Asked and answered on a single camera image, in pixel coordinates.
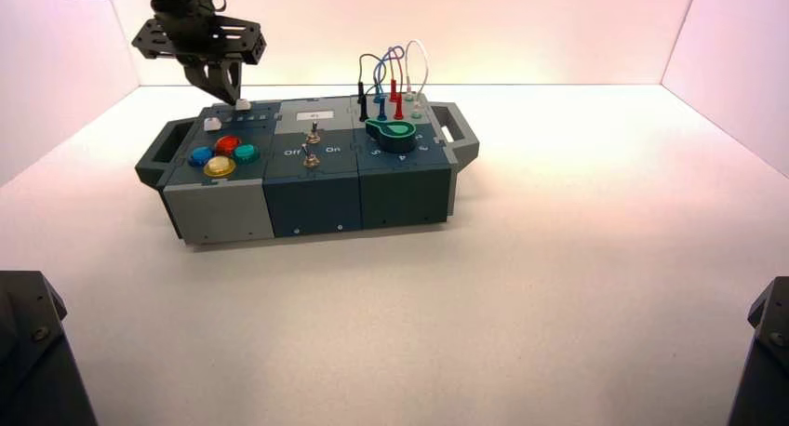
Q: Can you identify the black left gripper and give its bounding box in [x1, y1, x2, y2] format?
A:
[130, 13, 267, 106]

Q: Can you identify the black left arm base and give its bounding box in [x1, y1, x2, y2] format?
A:
[0, 270, 100, 426]

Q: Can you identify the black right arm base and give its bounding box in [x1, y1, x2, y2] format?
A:
[727, 276, 789, 426]

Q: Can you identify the yellow dome push button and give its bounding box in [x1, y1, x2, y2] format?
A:
[204, 155, 237, 180]

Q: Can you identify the grey and blue control box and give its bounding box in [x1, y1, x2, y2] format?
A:
[134, 93, 480, 246]

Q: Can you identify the green rotary pointer knob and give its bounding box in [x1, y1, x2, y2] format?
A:
[364, 117, 419, 154]

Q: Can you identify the black plug jumper cable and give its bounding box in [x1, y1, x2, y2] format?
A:
[356, 53, 384, 124]

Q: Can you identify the red plug jumper cable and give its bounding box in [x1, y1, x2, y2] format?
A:
[386, 46, 407, 121]

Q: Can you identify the white plug jumper cable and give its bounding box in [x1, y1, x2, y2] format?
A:
[402, 38, 430, 121]

